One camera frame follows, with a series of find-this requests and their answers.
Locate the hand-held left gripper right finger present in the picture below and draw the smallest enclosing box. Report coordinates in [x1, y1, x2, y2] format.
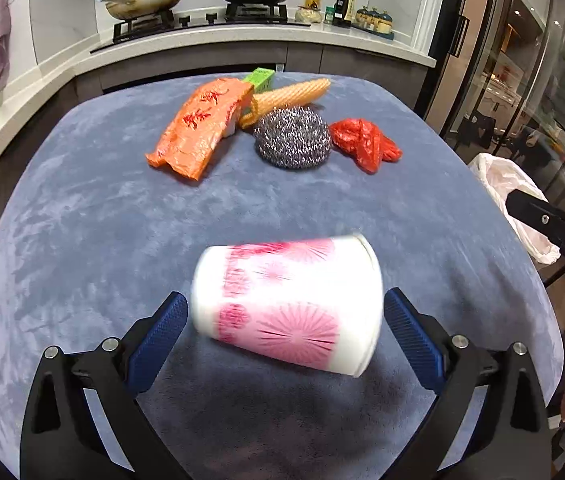
[383, 287, 548, 480]

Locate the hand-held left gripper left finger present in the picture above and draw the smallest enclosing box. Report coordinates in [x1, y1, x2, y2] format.
[20, 291, 189, 480]

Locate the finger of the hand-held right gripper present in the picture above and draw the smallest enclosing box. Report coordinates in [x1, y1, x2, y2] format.
[505, 187, 565, 261]

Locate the white plastic bag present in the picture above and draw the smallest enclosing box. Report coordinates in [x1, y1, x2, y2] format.
[467, 152, 563, 265]

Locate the pink flower paper cup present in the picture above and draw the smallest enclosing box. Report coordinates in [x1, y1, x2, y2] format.
[190, 233, 383, 378]

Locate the glass sliding door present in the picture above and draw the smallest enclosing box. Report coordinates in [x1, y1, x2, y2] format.
[430, 0, 565, 311]

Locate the crumpled red plastic bag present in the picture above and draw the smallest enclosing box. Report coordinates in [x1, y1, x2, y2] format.
[330, 117, 403, 176]

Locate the orange plastic bag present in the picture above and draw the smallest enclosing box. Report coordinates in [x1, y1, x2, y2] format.
[145, 77, 256, 182]

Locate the steel wool scrubber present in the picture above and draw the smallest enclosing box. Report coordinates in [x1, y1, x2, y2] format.
[253, 105, 333, 170]

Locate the grey kitchen cabinet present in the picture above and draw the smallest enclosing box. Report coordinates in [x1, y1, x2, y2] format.
[75, 42, 431, 111]

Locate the seasoning jar set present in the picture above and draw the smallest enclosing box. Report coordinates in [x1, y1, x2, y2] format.
[355, 6, 396, 36]

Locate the rolled orange foam net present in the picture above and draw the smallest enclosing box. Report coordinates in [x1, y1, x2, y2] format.
[239, 77, 332, 128]

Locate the dark sauce bottle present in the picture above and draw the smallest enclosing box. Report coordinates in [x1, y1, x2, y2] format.
[333, 0, 358, 27]

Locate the black gas stove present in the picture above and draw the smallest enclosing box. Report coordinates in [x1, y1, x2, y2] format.
[90, 0, 308, 55]

